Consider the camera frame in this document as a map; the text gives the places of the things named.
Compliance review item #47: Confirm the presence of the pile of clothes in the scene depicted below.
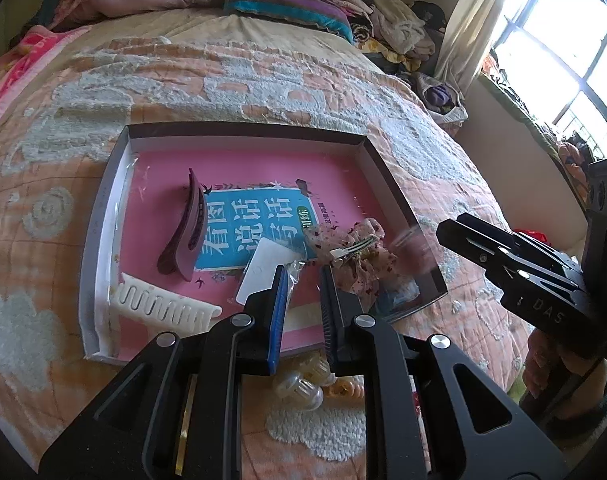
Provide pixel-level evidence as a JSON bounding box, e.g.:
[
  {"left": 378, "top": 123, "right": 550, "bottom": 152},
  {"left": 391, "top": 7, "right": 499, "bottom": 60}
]
[{"left": 311, "top": 0, "right": 449, "bottom": 77}]

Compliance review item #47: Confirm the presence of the white curtain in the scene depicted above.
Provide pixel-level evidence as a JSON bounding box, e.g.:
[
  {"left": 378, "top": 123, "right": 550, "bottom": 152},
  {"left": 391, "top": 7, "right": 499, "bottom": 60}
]
[{"left": 433, "top": 0, "right": 527, "bottom": 97}]

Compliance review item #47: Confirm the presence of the small orange claw clip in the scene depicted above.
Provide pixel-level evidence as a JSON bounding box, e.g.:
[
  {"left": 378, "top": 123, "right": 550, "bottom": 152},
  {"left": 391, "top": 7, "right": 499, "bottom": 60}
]
[{"left": 327, "top": 377, "right": 365, "bottom": 402}]

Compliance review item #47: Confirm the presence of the person's right forearm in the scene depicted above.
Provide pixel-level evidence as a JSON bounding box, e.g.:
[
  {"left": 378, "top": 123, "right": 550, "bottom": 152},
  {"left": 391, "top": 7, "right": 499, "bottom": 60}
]
[{"left": 526, "top": 332, "right": 607, "bottom": 431}]

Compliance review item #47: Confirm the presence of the peach cloud quilt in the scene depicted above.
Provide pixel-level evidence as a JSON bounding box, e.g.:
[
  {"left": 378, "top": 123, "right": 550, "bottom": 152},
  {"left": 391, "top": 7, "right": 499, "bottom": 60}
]
[{"left": 0, "top": 40, "right": 534, "bottom": 480}]

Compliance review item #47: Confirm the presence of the silver metal hair clip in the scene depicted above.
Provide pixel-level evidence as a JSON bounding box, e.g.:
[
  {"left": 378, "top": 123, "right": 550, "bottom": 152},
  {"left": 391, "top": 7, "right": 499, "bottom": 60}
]
[{"left": 331, "top": 236, "right": 379, "bottom": 263}]

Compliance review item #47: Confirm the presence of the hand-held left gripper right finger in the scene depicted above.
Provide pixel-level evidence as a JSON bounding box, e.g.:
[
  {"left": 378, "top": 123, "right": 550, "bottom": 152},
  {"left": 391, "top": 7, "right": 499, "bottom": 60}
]
[{"left": 319, "top": 265, "right": 569, "bottom": 480}]

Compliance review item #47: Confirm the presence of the purple teal striped pillow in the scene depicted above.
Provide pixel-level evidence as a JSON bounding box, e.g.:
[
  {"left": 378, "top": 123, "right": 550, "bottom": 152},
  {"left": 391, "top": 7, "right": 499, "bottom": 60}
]
[{"left": 224, "top": 0, "right": 355, "bottom": 44}]

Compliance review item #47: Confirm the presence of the pink cartoon blanket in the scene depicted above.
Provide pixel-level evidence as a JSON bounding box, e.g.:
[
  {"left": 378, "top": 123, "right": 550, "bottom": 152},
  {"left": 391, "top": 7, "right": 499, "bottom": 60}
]
[{"left": 0, "top": 27, "right": 90, "bottom": 137}]

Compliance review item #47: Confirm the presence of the window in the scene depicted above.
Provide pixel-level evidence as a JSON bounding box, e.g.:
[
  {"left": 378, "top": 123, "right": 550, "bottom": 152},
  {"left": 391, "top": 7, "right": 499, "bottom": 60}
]
[{"left": 483, "top": 0, "right": 607, "bottom": 161}]

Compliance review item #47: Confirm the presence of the clear packet with blue item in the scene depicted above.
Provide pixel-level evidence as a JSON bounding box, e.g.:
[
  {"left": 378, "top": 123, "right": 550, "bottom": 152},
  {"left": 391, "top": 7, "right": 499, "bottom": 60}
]
[{"left": 381, "top": 280, "right": 422, "bottom": 314}]

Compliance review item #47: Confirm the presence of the maroon hair claw clip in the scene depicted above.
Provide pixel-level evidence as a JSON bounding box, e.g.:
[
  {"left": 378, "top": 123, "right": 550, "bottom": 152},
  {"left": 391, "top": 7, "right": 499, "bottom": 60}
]
[{"left": 156, "top": 167, "right": 209, "bottom": 281}]

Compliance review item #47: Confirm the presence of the white bag with clothes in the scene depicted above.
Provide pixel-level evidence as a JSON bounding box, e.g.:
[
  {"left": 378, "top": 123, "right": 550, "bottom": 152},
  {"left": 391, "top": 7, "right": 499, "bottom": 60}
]
[{"left": 416, "top": 72, "right": 469, "bottom": 126}]

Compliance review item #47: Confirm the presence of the shallow cardboard box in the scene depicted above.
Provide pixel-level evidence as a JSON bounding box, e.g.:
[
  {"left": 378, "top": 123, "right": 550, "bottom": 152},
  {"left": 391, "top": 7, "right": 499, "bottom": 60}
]
[{"left": 78, "top": 124, "right": 449, "bottom": 365}]

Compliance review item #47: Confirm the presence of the white hair claw clip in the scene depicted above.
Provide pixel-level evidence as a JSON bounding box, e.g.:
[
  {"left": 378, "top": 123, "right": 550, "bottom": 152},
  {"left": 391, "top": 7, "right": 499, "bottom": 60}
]
[{"left": 106, "top": 272, "right": 224, "bottom": 339}]

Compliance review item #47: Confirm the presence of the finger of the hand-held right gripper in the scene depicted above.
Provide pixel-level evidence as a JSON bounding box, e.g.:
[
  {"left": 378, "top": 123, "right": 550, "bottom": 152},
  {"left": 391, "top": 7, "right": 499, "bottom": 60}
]
[
  {"left": 456, "top": 212, "right": 583, "bottom": 282},
  {"left": 436, "top": 219, "right": 593, "bottom": 343}
]

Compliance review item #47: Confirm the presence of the red plastic bag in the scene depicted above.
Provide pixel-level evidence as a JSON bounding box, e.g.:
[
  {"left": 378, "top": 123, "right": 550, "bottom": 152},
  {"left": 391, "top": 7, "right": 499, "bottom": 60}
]
[{"left": 513, "top": 227, "right": 552, "bottom": 247}]

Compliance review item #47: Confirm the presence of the translucent small claw clip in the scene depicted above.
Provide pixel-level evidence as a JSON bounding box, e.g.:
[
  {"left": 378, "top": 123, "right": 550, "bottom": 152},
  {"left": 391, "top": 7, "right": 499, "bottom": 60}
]
[
  {"left": 272, "top": 370, "right": 325, "bottom": 412},
  {"left": 303, "top": 355, "right": 335, "bottom": 386}
]

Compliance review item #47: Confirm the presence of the pink book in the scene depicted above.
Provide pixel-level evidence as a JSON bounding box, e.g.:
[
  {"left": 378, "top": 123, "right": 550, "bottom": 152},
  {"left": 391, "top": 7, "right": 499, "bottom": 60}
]
[{"left": 108, "top": 150, "right": 437, "bottom": 353}]

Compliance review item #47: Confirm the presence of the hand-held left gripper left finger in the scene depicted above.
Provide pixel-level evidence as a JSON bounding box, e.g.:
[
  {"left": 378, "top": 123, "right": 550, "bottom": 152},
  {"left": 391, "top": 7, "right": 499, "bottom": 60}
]
[{"left": 38, "top": 265, "right": 290, "bottom": 480}]

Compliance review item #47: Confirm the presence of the white card packet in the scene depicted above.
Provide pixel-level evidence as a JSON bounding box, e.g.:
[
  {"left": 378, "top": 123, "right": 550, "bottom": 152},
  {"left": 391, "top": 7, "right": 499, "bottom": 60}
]
[{"left": 235, "top": 237, "right": 305, "bottom": 307}]

